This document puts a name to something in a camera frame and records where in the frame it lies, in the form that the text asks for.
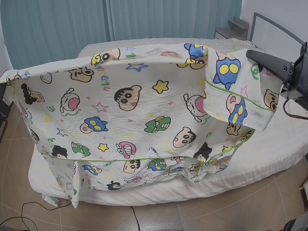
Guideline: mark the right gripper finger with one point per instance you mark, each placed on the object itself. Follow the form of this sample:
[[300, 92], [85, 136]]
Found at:
[[269, 62]]

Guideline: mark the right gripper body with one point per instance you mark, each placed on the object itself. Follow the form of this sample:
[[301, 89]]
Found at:
[[299, 80]]

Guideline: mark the white printed pyjama top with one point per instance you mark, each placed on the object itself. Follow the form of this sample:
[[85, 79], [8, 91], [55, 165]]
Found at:
[[120, 119]]

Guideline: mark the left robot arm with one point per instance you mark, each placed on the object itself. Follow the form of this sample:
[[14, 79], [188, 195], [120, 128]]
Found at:
[[4, 100]]

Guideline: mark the grey bedside table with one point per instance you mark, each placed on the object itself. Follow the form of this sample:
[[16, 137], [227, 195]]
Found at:
[[228, 32]]

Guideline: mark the bed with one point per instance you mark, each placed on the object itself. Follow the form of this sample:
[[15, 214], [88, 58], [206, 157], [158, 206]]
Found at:
[[276, 148]]

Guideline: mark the blue-green curtain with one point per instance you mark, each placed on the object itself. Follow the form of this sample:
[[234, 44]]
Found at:
[[48, 20], [168, 8]]

